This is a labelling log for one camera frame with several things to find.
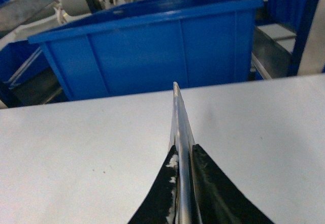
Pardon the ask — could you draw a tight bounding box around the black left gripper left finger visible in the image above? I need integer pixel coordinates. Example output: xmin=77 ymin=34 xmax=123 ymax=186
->
xmin=129 ymin=145 xmax=179 ymax=223

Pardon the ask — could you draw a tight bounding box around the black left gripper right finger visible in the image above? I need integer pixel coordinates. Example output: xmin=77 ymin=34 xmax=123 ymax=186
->
xmin=192 ymin=144 xmax=272 ymax=223

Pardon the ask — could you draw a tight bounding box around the flower gift bag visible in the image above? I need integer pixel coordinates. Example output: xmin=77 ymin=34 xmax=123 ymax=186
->
xmin=170 ymin=82 xmax=202 ymax=223

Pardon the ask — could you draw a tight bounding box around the large blue bin by table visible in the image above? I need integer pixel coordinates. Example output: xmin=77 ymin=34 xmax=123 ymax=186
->
xmin=28 ymin=0 xmax=264 ymax=101

